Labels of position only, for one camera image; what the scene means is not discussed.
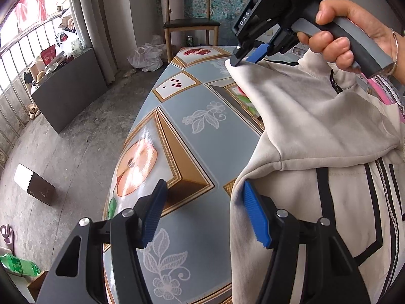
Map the teal floral wall cloth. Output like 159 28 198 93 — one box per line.
156 0 263 46

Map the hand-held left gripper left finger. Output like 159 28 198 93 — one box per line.
33 179 168 304

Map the brown and white box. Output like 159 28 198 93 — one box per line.
13 164 56 206

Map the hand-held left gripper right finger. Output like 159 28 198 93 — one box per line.
242 180 372 304

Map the silver bracelet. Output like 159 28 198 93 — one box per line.
384 28 400 77

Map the white plastic bag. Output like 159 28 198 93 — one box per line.
127 35 168 72

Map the white bag with red print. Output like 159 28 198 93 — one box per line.
55 32 83 54

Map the person's right hand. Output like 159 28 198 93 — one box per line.
297 0 398 71

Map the pink floral blanket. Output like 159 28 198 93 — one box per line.
364 70 405 118

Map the metal window railing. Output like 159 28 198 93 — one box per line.
0 9 73 165

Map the dark grey cabinet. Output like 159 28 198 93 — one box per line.
30 47 108 134

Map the open cardboard box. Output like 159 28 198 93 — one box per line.
27 271 48 301

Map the wooden chair with black seat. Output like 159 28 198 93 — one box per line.
161 0 220 61

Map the pink slipper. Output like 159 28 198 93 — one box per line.
0 225 16 252

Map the white cylindrical bin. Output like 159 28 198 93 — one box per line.
160 0 186 23

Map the green plastic bottle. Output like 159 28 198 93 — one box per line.
0 253 42 276

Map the red hanging garment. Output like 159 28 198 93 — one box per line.
13 0 48 30

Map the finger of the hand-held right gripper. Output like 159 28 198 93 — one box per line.
230 0 290 68
245 28 299 64

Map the fruit print tablecloth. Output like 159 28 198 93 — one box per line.
103 46 304 304

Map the beige jacket with black stripes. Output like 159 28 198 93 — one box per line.
225 49 405 304

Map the red box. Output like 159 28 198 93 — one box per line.
41 46 57 65

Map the grey curtain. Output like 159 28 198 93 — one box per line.
65 0 138 84

